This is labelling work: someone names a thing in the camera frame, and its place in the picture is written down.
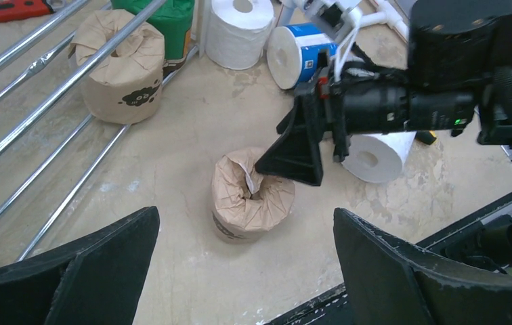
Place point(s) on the white pvc pipe frame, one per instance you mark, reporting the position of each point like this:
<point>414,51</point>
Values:
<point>385,13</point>

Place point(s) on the white metal shelf rack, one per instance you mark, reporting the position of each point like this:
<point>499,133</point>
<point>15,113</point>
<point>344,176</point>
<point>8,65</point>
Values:
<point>70,83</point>

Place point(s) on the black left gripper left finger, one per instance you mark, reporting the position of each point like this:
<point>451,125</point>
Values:
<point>95,279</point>

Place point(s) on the red handled pliers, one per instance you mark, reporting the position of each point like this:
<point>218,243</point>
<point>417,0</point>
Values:
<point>13,10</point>

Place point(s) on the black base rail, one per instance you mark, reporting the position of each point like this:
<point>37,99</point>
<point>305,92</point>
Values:
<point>482,239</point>

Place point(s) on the unwrapped white paper roll lying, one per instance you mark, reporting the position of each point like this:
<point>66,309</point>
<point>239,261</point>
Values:
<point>377,158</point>

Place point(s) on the green paper roll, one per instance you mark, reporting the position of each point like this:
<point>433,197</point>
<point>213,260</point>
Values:
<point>174,20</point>

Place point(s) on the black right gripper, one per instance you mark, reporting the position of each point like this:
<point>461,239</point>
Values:
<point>317,108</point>

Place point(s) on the upright white paper roll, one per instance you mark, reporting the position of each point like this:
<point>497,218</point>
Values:
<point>237,32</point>

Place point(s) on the brown roll with print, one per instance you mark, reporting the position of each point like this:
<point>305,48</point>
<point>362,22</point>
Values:
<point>246,204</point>

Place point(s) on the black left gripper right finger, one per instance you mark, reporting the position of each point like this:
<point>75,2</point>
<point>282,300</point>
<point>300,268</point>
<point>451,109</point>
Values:
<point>391,281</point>

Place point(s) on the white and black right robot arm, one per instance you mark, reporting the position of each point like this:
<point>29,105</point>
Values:
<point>459,63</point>

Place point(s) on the blue white packaged roll front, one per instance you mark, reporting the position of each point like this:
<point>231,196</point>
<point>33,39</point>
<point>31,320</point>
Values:
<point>292,53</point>

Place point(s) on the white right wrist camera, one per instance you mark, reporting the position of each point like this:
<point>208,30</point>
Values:
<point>337,19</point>

